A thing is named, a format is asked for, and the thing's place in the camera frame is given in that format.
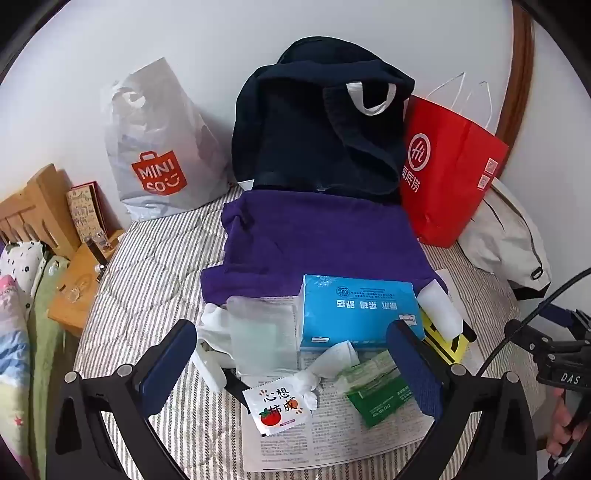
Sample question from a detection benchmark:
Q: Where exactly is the wooden door frame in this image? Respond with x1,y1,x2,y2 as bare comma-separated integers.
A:
492,4,535,139

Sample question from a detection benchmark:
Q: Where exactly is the newspaper sheet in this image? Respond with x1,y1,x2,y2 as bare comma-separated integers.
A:
235,295,444,472

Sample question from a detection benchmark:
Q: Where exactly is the white tissue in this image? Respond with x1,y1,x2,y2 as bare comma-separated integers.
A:
295,340,361,409

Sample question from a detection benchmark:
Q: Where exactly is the blue tissue pack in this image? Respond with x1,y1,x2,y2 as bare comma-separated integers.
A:
298,274,426,354

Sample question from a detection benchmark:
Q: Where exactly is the navy tote bag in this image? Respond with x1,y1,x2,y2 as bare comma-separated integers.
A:
232,39,416,206

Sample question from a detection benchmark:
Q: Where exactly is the purple towel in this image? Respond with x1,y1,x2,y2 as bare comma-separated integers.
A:
201,191,448,305

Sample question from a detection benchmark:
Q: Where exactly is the cream fabric bag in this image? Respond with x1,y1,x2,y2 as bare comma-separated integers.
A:
457,178,552,301

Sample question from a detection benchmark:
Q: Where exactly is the patterned book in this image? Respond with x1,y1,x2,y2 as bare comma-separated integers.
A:
67,181,112,243

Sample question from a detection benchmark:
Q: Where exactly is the wooden bedside shelf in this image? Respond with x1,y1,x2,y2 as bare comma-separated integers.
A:
47,231,125,337

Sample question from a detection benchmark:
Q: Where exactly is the white dotted pillow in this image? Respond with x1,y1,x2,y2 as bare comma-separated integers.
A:
0,240,47,301

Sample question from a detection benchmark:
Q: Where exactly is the yellow pouch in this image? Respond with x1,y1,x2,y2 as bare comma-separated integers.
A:
422,314,476,363

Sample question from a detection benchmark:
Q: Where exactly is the green pillow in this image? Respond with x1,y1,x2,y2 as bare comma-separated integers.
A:
28,256,70,462

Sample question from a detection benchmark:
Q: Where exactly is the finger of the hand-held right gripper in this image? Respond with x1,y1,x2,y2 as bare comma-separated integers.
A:
540,308,591,342
503,319,555,357

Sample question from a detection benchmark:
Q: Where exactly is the black cable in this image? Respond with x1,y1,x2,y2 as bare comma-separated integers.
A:
471,269,591,386

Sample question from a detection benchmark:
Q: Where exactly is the light green wipes packet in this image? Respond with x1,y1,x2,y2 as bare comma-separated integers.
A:
335,351,402,395

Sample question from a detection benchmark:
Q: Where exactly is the wooden headboard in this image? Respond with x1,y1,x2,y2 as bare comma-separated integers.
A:
0,164,81,259

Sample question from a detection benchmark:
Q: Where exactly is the colourful printed blanket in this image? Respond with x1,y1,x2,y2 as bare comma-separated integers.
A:
0,274,35,480

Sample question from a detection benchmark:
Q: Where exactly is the translucent drawstring pouch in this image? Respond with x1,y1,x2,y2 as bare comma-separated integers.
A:
226,295,301,374

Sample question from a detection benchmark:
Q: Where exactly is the white plastic shopping bag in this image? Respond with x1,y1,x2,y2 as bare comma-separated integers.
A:
102,58,232,222

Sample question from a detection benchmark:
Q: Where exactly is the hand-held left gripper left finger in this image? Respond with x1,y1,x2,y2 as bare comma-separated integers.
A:
46,318,199,480

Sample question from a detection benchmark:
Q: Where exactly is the tomato print sachet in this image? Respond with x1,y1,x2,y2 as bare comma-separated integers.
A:
242,376,310,437

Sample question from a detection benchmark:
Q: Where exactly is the person's right hand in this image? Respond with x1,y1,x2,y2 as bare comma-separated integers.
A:
546,389,583,459

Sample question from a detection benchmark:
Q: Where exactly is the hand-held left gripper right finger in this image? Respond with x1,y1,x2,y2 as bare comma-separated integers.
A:
387,319,539,480

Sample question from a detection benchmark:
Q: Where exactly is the white box with black strap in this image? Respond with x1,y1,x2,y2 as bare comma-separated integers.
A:
418,281,465,335

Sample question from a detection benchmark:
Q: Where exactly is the red paper bag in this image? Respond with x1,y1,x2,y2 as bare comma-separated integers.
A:
399,71,509,247

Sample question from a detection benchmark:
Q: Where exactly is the dark green packet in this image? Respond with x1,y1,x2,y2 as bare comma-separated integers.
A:
346,374,437,428

